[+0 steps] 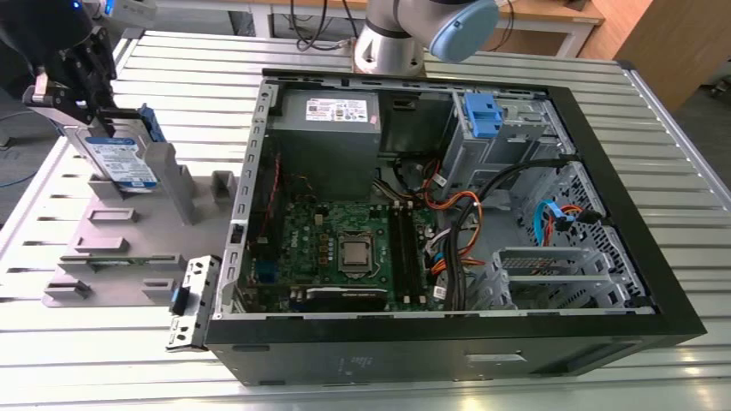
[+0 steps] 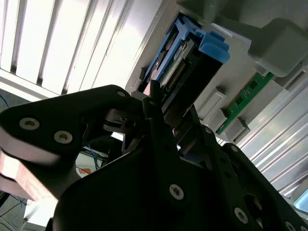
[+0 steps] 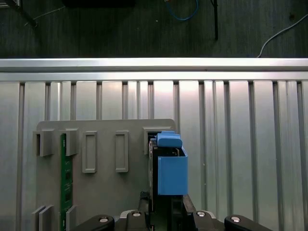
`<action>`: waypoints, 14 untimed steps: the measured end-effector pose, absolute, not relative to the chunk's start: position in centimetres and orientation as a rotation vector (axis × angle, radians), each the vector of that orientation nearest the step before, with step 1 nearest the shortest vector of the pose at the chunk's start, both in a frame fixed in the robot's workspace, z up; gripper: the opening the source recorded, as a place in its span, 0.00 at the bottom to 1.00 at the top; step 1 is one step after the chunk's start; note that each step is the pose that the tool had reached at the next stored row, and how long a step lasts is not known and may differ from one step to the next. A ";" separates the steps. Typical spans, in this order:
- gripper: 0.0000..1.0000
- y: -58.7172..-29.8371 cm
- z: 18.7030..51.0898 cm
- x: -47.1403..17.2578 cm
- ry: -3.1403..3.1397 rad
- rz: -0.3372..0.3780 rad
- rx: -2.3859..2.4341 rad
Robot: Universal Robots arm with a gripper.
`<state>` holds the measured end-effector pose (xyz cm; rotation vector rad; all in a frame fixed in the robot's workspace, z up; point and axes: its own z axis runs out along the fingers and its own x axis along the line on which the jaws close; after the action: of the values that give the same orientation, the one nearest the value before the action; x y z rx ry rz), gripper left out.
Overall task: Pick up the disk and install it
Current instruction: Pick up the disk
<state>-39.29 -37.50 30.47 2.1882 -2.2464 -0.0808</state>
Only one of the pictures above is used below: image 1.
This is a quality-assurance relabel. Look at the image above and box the orange power wire bundle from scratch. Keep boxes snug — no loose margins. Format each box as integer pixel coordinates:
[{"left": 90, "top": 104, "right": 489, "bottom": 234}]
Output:
[{"left": 425, "top": 190, "right": 486, "bottom": 277}]

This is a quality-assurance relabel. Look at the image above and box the white metal desk frame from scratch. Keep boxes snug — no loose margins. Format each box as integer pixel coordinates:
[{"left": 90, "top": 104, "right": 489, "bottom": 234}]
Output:
[{"left": 226, "top": 0, "right": 372, "bottom": 40}]

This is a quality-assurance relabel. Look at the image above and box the black PC case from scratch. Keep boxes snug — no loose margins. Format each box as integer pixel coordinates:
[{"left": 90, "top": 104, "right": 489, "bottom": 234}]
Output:
[{"left": 202, "top": 67, "right": 709, "bottom": 386}]

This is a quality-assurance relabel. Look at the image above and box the red black twisted wire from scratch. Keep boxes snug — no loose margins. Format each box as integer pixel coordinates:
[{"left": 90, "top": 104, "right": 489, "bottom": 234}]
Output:
[{"left": 255, "top": 152, "right": 284, "bottom": 246}]

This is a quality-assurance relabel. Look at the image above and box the black graphics card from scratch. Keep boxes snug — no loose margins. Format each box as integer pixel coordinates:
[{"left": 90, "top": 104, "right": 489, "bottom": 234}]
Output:
[{"left": 289, "top": 285, "right": 389, "bottom": 313}]

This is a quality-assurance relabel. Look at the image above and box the wooden desk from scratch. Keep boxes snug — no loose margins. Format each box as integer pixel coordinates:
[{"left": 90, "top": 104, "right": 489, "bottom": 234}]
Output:
[{"left": 489, "top": 0, "right": 606, "bottom": 59}]

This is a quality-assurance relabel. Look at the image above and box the silver expansion slot retainer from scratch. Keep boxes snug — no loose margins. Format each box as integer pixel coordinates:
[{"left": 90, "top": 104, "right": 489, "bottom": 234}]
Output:
[{"left": 163, "top": 253, "right": 225, "bottom": 353}]

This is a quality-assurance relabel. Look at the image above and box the blue data wire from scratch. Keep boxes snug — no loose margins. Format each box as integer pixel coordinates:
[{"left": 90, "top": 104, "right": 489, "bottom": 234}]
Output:
[{"left": 536, "top": 200, "right": 572, "bottom": 248}]

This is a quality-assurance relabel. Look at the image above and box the green motherboard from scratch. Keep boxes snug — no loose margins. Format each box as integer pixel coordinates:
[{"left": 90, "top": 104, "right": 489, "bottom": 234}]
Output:
[{"left": 242, "top": 200, "right": 444, "bottom": 309}]

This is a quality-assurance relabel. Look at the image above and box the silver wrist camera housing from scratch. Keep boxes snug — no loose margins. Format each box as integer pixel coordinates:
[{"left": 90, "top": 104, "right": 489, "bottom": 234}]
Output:
[{"left": 105, "top": 0, "right": 159, "bottom": 21}]

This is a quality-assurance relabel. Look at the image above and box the wooden cabinet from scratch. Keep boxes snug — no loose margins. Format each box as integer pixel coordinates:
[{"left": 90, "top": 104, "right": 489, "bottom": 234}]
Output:
[{"left": 613, "top": 0, "right": 731, "bottom": 113}]

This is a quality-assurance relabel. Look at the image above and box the blue drive latch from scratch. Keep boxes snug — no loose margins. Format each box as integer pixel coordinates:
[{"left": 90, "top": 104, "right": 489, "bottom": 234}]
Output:
[{"left": 462, "top": 92, "right": 504, "bottom": 139}]

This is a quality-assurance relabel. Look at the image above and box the silver optical drive cage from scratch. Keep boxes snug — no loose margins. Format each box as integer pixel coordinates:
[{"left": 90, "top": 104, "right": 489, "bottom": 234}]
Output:
[{"left": 441, "top": 88, "right": 576, "bottom": 185}]

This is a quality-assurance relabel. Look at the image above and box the silver CPU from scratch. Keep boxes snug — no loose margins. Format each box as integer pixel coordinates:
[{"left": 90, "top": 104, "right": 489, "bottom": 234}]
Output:
[{"left": 340, "top": 239, "right": 373, "bottom": 265}]

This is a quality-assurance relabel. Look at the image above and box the black RAM slot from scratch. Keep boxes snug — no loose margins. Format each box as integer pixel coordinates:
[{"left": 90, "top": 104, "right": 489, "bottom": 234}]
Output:
[
  {"left": 389, "top": 200, "right": 412, "bottom": 305},
  {"left": 401, "top": 200, "right": 428, "bottom": 305}
]

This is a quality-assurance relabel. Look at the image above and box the yellow black power wire bundle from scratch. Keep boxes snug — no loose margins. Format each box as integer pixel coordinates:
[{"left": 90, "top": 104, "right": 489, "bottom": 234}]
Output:
[{"left": 373, "top": 156, "right": 438, "bottom": 202}]

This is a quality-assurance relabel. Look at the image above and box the hard disk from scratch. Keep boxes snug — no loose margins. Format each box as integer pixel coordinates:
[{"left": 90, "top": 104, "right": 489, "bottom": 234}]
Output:
[{"left": 55, "top": 102, "right": 166, "bottom": 192}]

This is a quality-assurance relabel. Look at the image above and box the orange data wire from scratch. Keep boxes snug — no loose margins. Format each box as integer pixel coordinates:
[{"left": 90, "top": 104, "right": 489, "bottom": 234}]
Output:
[{"left": 546, "top": 204, "right": 608, "bottom": 247}]

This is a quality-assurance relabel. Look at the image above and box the silver disk bay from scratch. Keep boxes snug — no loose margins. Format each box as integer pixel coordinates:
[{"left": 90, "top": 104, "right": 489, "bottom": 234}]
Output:
[{"left": 472, "top": 246, "right": 653, "bottom": 312}]

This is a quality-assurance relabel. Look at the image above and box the silver power supply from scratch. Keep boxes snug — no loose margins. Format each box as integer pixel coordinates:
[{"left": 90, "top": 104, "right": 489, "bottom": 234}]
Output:
[{"left": 266, "top": 88, "right": 384, "bottom": 202}]

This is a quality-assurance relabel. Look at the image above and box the thick black cable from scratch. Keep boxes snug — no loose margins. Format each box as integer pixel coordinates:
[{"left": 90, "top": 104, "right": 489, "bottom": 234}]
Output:
[{"left": 444, "top": 157, "right": 578, "bottom": 310}]

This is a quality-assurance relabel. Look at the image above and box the black CPU socket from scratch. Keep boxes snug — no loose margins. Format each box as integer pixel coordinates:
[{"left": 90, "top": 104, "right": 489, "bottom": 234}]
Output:
[{"left": 333, "top": 230, "right": 382, "bottom": 279}]

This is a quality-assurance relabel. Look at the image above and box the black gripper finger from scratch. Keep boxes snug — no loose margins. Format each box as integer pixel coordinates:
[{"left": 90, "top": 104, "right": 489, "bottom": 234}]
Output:
[
  {"left": 19, "top": 75, "right": 142, "bottom": 143},
  {"left": 58, "top": 25, "right": 119, "bottom": 111}
]

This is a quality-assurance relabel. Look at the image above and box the grey parts rack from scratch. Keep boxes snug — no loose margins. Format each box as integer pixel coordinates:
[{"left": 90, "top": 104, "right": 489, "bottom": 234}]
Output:
[{"left": 42, "top": 143, "right": 238, "bottom": 309}]

